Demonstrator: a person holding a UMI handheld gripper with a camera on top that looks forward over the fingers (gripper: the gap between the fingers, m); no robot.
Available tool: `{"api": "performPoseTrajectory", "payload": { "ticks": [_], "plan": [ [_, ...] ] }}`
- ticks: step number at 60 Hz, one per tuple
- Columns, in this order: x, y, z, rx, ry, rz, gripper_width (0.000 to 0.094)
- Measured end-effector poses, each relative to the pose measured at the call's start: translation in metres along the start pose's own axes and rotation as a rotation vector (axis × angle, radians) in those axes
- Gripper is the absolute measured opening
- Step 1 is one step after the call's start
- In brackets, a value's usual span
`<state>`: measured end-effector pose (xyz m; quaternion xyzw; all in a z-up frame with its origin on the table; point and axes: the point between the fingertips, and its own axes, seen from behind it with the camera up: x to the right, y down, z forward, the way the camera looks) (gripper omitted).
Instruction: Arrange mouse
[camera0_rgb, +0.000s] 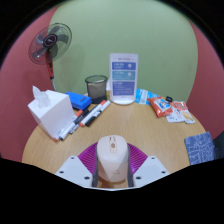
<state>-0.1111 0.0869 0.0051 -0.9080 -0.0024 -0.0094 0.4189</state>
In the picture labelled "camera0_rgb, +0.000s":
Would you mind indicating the blue whiteboard eraser box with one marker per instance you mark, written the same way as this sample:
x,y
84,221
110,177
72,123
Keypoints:
x,y
78,100

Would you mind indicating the black mesh pen cup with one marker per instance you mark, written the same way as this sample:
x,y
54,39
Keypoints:
x,y
96,88

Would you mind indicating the small black object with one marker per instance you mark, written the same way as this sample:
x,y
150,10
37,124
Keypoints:
x,y
169,98

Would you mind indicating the black-capped white marker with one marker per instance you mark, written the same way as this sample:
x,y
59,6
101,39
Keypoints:
x,y
75,126
99,113

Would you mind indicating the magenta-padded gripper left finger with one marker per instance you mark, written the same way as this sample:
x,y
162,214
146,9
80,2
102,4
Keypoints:
x,y
75,170

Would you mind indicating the blue white wipes packet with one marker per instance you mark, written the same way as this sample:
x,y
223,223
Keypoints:
x,y
145,96

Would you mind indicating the black standing fan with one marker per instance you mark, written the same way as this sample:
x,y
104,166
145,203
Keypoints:
x,y
50,41

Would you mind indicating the white tissue box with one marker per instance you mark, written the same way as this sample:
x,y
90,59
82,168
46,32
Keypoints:
x,y
50,111

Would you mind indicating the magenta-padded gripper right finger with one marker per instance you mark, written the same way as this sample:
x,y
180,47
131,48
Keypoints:
x,y
150,170

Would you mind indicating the blue patterned mouse pad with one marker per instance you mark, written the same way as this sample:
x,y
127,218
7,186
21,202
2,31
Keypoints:
x,y
200,146

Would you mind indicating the pale pink computer mouse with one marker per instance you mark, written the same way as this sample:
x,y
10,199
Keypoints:
x,y
112,156

